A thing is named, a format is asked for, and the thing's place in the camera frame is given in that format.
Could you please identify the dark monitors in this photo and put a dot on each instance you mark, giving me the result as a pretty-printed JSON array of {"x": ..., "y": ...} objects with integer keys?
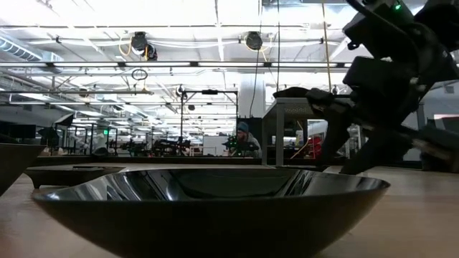
[{"x": 18, "y": 132}]

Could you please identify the black gantry frame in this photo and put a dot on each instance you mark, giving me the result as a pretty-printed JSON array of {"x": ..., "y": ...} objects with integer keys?
[{"x": 209, "y": 92}]

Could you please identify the person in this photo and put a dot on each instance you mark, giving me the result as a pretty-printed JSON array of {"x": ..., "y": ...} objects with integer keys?
[{"x": 247, "y": 139}]

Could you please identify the red cabinet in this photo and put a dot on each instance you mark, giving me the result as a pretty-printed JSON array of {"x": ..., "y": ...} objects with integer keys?
[{"x": 312, "y": 148}]

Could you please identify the black background robot arms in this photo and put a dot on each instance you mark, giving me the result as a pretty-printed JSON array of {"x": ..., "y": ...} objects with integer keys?
[{"x": 168, "y": 147}]

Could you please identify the leaf shaped black plate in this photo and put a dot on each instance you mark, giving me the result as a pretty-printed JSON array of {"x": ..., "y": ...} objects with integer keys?
[{"x": 215, "y": 229}]

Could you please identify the long ceiling light bar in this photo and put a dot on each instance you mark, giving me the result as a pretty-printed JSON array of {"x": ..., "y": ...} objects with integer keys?
[{"x": 89, "y": 65}]

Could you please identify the white board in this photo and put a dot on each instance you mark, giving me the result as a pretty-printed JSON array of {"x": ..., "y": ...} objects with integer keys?
[{"x": 213, "y": 143}]

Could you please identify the black softbox lamp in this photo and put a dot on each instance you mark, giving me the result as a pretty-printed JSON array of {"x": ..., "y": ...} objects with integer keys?
[{"x": 64, "y": 120}]

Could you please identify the small black ceiling reel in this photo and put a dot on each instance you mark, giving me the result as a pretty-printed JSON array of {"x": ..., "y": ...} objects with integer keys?
[
  {"x": 335, "y": 89},
  {"x": 180, "y": 90}
]

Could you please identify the silver ventilation duct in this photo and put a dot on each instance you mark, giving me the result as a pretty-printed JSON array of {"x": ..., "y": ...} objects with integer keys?
[{"x": 18, "y": 50}]

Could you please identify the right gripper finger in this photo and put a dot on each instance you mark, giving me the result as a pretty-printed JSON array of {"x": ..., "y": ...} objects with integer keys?
[
  {"x": 373, "y": 152},
  {"x": 333, "y": 136}
]

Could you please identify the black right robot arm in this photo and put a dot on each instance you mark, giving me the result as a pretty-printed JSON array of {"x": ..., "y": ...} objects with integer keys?
[{"x": 441, "y": 21}]

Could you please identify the small square black plate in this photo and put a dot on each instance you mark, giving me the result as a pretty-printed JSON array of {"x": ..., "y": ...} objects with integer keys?
[{"x": 64, "y": 177}]

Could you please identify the black aluminium table frame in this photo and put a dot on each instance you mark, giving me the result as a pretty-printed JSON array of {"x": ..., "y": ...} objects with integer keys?
[{"x": 161, "y": 160}]

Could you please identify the grey perforated metal shelf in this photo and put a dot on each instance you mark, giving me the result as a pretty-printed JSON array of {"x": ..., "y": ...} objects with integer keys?
[{"x": 287, "y": 107}]

